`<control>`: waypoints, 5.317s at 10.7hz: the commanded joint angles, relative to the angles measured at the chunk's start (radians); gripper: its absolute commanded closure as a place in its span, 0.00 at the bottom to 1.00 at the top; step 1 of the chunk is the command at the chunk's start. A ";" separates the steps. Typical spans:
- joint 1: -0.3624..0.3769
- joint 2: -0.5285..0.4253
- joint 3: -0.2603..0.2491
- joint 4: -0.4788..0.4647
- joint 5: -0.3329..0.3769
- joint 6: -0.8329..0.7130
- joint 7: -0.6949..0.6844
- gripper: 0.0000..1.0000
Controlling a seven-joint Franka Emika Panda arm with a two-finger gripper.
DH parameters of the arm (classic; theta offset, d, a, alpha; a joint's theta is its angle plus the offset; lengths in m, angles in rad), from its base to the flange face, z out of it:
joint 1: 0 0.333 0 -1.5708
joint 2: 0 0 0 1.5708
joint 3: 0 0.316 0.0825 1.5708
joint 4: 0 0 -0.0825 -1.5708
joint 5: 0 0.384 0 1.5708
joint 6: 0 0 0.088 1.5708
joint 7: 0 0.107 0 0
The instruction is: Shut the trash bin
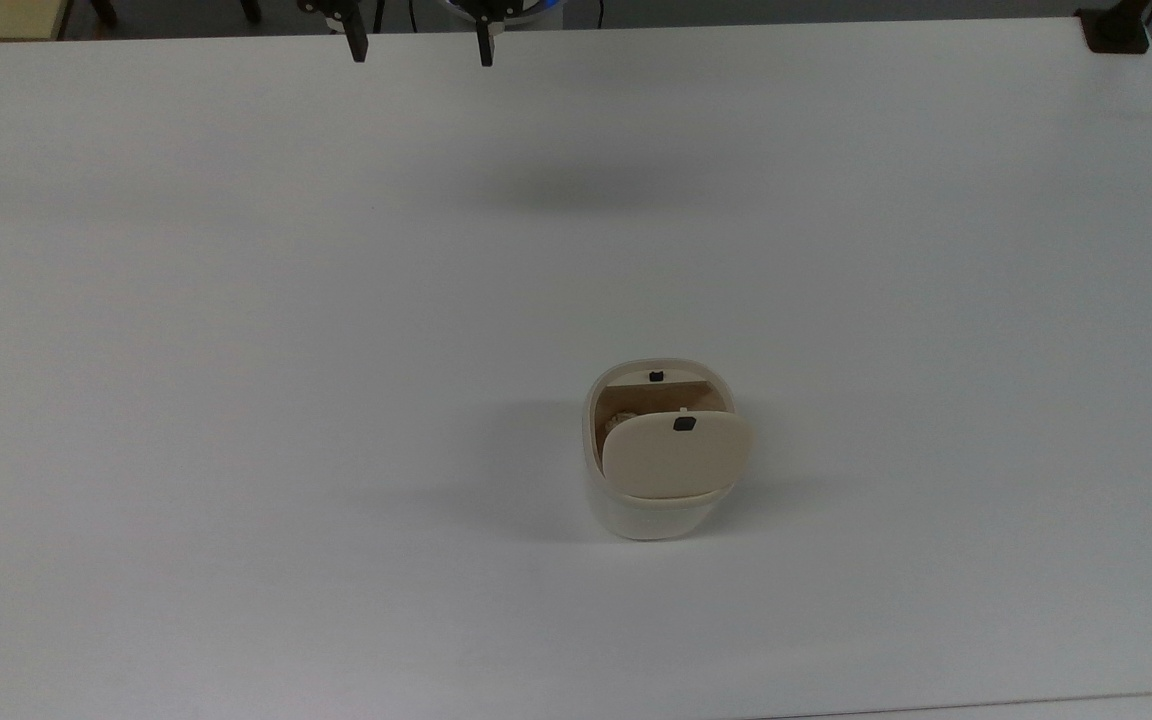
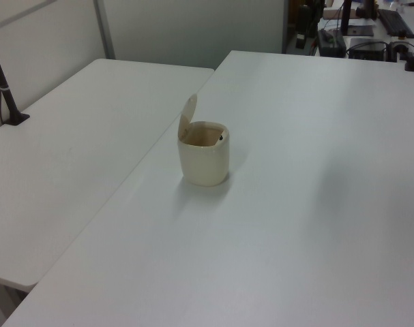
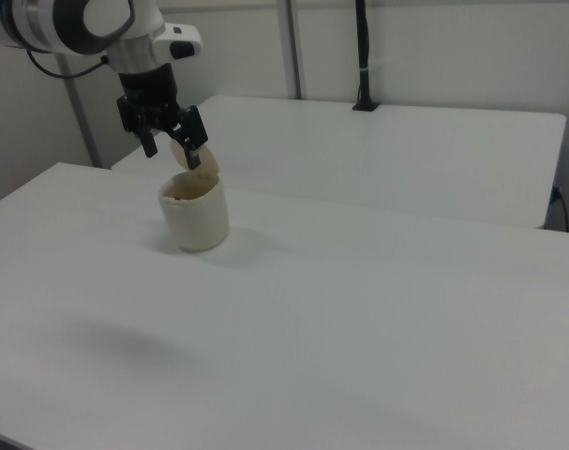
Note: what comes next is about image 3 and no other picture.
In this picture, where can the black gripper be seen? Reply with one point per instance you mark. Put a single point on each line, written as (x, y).
(148, 89)

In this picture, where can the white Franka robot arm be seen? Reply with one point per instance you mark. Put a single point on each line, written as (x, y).
(73, 23)

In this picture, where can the black pole with clamp base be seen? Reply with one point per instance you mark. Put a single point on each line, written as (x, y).
(364, 56)

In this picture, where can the beige trash bin lid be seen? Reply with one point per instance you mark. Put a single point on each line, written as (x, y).
(209, 161)

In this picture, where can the beige trash bin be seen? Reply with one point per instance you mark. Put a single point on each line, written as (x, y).
(197, 215)

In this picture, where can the grey partition frame post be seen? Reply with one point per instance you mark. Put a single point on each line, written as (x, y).
(293, 47)

